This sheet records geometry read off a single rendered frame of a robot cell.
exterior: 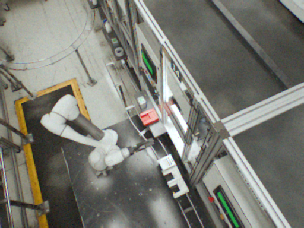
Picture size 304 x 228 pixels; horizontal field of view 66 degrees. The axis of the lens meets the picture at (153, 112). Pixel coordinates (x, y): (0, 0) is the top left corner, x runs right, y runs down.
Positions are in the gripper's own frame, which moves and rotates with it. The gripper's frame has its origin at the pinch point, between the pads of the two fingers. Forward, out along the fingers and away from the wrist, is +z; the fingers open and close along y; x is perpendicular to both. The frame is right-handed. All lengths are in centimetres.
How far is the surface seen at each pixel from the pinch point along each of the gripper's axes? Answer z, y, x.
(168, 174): 4.6, -29.0, -26.1
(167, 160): 8.4, -16.7, -16.9
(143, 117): 6.7, -20.5, 33.9
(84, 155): -64, -44, 32
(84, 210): -80, -45, -19
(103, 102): -28, -112, 127
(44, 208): -141, -110, 16
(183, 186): 12, -26, -42
